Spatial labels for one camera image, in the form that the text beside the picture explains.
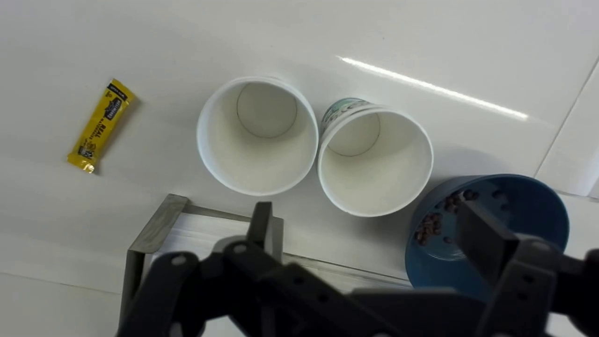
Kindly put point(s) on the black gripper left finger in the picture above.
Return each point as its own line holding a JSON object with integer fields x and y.
{"x": 249, "y": 287}

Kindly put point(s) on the blue bowl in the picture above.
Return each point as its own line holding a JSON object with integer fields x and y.
{"x": 543, "y": 209}

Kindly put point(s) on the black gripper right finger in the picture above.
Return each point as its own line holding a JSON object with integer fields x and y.
{"x": 525, "y": 282}

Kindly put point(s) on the gray napkin holder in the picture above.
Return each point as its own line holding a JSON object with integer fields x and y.
{"x": 156, "y": 227}

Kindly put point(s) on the patterned paper coffee cup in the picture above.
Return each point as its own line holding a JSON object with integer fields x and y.
{"x": 339, "y": 111}
{"x": 375, "y": 162}
{"x": 257, "y": 134}

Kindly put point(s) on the yellow sachet packet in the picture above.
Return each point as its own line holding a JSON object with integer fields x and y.
{"x": 100, "y": 124}

